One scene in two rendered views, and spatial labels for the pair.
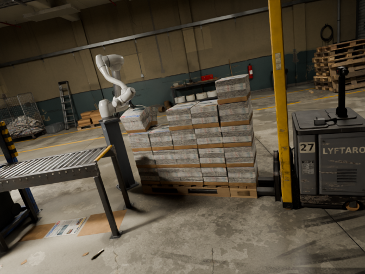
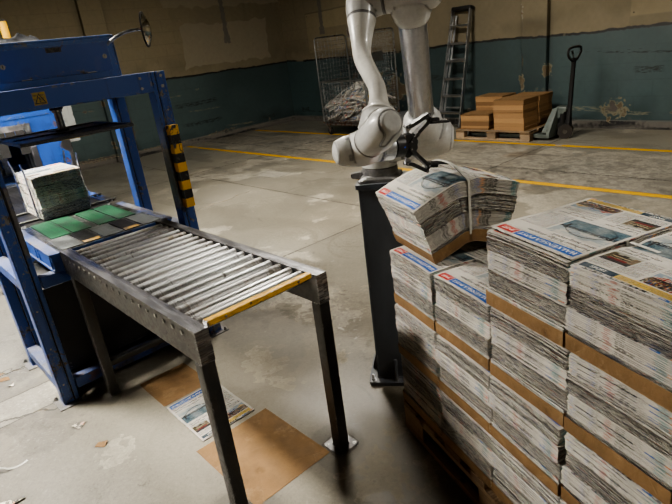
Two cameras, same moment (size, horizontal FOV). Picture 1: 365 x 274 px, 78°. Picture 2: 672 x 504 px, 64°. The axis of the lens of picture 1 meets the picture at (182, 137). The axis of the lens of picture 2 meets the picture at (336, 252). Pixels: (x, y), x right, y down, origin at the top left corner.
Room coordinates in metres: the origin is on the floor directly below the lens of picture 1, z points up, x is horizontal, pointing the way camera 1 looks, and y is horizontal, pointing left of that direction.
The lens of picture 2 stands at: (1.24, -0.54, 1.57)
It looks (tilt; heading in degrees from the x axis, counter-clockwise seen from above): 21 degrees down; 45
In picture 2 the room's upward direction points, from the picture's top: 7 degrees counter-clockwise
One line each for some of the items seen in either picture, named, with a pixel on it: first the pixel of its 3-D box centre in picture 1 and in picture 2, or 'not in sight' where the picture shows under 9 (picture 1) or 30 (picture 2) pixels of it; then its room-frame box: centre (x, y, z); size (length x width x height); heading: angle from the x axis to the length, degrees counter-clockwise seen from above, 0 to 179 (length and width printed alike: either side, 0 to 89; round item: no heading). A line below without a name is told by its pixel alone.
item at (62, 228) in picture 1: (66, 226); (209, 408); (2.29, 1.51, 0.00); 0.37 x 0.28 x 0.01; 85
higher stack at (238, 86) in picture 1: (239, 137); not in sight; (2.35, -0.61, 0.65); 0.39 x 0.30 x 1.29; 156
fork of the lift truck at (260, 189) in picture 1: (228, 190); not in sight; (2.32, -0.40, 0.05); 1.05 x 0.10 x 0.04; 66
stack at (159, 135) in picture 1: (182, 157); (537, 403); (2.65, 0.05, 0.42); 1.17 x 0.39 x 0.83; 66
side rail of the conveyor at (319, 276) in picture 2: (59, 159); (227, 253); (2.53, 1.45, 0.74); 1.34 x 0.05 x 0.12; 85
